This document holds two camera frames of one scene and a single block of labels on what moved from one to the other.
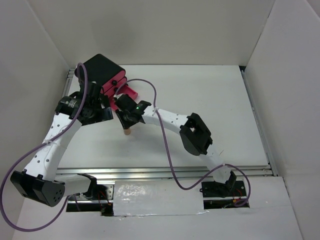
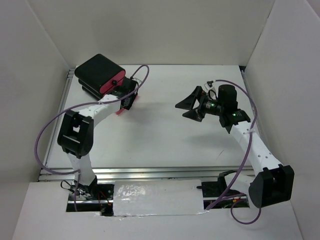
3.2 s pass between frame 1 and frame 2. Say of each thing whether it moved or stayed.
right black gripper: moved
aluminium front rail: stayed
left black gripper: moved
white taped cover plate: stayed
